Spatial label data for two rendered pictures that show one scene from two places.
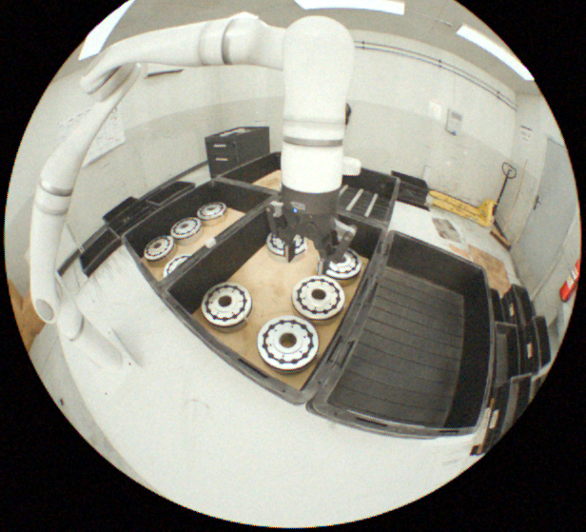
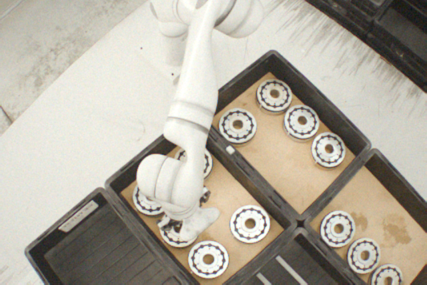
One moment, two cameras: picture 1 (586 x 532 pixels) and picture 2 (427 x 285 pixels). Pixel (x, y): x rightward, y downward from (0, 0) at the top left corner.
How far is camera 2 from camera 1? 0.78 m
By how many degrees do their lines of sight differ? 61
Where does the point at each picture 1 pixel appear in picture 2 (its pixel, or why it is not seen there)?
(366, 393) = (103, 229)
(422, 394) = (79, 261)
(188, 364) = not seen: hidden behind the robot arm
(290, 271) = (219, 221)
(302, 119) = not seen: hidden behind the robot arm
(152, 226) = (296, 82)
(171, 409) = (137, 109)
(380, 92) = not seen: outside the picture
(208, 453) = (99, 130)
